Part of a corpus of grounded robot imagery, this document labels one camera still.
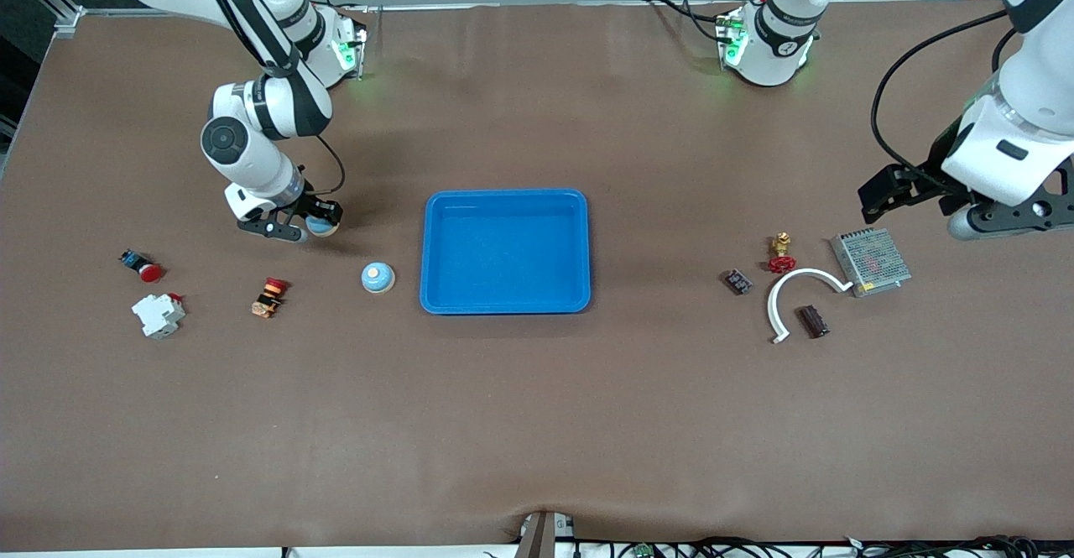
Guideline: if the metal mesh power supply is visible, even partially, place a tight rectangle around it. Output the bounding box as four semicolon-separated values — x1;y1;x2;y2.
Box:
830;227;913;299

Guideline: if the red push button blue base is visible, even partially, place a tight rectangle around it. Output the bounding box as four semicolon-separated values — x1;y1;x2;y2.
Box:
119;249;164;284

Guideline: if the white circuit breaker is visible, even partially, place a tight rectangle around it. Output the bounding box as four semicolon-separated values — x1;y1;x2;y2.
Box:
131;292;187;340

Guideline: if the blue plastic tray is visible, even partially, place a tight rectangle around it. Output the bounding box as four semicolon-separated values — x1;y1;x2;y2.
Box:
419;188;592;316

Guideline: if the brown table mat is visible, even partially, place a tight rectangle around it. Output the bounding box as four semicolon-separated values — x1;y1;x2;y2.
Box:
0;0;1074;552

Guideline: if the red orange striped switch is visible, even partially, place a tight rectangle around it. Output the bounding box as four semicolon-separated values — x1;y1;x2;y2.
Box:
250;276;288;319

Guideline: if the brass valve red handle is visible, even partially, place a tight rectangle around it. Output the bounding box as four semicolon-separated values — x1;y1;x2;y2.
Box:
767;232;798;275

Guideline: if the white curved plastic duct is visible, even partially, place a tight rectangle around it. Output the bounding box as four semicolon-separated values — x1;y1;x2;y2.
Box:
767;268;854;346

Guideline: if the black arm base cable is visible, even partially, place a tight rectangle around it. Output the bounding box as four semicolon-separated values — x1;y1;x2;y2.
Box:
643;0;739;43

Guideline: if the black cable bundle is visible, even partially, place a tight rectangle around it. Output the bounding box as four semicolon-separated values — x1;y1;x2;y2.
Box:
575;535;1074;558

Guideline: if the grey metal table bracket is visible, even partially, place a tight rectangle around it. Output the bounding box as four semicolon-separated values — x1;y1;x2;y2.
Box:
514;509;578;558

